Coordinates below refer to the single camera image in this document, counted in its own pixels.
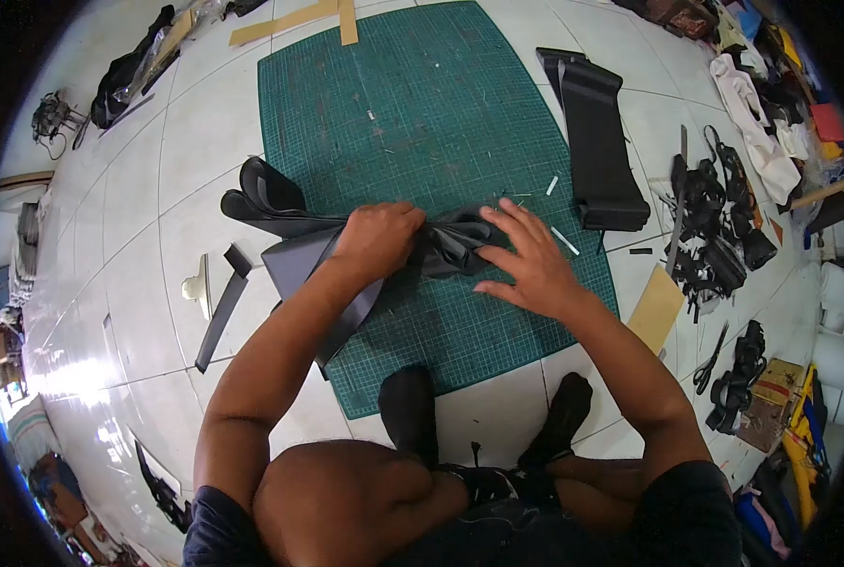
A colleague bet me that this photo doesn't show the black bag with plastic wrap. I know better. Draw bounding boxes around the black bag with plastic wrap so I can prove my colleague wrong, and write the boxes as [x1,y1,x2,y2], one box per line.
[89,4,182,130]

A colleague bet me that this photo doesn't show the person's legs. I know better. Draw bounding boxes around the person's legs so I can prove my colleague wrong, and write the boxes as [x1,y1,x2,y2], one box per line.
[253,364,646,567]

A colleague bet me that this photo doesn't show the stack of black fabric sheets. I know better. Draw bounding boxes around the stack of black fabric sheets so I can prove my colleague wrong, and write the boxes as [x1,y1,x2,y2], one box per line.
[535,47,651,233]

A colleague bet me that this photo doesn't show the green cutting mat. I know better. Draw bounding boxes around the green cutting mat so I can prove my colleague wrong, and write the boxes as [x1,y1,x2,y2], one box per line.
[256,1,620,421]

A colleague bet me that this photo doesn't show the black scrap pieces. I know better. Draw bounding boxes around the black scrap pieces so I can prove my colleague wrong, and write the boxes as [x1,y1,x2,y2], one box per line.
[134,439,193,534]

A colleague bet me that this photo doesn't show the black buckled strap bundle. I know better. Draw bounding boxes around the black buckled strap bundle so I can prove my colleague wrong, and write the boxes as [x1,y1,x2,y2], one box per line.
[704,319,768,436]

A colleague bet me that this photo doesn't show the person's left hand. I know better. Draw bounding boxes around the person's left hand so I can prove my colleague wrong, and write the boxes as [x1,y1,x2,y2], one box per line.
[332,202,427,282]

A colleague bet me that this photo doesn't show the wooden stick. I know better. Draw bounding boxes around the wooden stick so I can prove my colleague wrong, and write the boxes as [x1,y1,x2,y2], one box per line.
[790,175,844,211]

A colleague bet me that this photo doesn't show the person's left fingers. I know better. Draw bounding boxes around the person's left fingers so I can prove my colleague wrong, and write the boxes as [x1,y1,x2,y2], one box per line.
[351,202,427,245]

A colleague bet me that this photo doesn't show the brown cardboard strips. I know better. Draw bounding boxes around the brown cardboard strips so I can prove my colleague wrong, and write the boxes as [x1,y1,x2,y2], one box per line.
[228,0,359,48]

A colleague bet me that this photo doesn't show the cream plastic tool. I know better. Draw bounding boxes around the cream plastic tool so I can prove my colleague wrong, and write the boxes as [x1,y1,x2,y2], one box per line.
[181,254,214,321]

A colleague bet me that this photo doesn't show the black scissors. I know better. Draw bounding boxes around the black scissors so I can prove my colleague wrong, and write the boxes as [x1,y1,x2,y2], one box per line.
[692,319,731,396]

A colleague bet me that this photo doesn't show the brown cardboard box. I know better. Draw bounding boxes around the brown cardboard box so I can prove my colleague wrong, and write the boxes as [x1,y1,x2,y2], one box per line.
[736,358,806,455]

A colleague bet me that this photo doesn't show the person's right ring finger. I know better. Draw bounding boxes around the person's right ring finger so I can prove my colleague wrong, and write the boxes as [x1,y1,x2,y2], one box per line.
[498,198,546,236]

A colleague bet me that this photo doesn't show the pile of black straps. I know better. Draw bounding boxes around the pile of black straps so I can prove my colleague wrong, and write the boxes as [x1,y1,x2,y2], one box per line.
[666,125,779,324]

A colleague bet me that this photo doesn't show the white fabric rolls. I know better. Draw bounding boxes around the white fabric rolls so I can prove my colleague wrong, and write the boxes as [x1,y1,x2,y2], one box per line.
[813,261,844,430]

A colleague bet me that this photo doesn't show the person's body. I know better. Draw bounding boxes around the person's body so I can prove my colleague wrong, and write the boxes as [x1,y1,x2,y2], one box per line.
[182,459,743,567]

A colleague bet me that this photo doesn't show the person's right index finger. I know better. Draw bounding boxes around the person's right index finger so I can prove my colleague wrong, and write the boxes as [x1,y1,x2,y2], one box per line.
[476,243,532,276]

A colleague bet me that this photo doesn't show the person's right hand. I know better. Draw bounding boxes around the person's right hand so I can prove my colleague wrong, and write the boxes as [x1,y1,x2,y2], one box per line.
[473,198,587,321]

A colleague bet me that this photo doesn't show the long black leather strip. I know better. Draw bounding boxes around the long black leather strip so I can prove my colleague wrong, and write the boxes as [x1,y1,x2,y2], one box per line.
[194,244,253,374]

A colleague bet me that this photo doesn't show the person's right thumb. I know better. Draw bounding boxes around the person's right thumb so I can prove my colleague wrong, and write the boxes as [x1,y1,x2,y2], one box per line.
[473,278,530,302]

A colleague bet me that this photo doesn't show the dark grey leather sheet bundle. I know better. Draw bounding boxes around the dark grey leather sheet bundle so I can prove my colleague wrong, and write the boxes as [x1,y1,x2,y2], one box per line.
[220,156,513,381]

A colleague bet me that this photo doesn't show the tangled black wire tool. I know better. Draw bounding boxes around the tangled black wire tool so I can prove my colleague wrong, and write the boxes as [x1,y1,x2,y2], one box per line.
[31,90,88,161]

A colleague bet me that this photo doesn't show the person's right middle finger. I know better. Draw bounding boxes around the person's right middle finger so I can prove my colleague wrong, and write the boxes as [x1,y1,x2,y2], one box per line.
[478,206,530,248]

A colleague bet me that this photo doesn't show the white cloth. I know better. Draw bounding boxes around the white cloth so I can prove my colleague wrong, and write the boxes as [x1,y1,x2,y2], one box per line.
[709,52,804,208]

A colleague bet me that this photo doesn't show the tan cardboard piece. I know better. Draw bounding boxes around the tan cardboard piece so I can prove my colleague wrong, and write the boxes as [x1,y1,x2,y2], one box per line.
[626,264,687,356]

